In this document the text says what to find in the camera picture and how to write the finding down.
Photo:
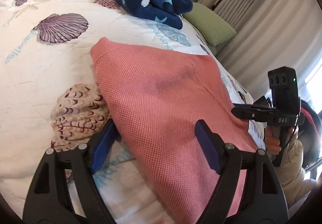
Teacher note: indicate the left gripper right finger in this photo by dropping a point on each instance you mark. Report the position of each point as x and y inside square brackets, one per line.
[248, 189]

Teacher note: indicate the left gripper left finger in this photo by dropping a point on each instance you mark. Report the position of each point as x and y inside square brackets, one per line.
[48, 199]

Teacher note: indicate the right forearm beige sleeve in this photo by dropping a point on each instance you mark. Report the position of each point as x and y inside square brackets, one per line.
[291, 174]

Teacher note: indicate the white seashell quilt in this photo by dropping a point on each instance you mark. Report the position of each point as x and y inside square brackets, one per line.
[47, 77]

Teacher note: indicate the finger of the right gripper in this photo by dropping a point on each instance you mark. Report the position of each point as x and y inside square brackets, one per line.
[251, 112]

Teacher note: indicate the beige curtain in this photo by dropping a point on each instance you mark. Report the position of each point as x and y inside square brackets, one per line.
[269, 34]

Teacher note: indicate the pink knit shirt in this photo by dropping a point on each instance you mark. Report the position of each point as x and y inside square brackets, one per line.
[155, 97]

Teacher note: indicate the green pillow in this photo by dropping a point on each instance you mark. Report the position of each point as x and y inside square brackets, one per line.
[213, 28]

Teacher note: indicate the right hand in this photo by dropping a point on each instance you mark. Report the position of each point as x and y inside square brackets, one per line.
[273, 144]

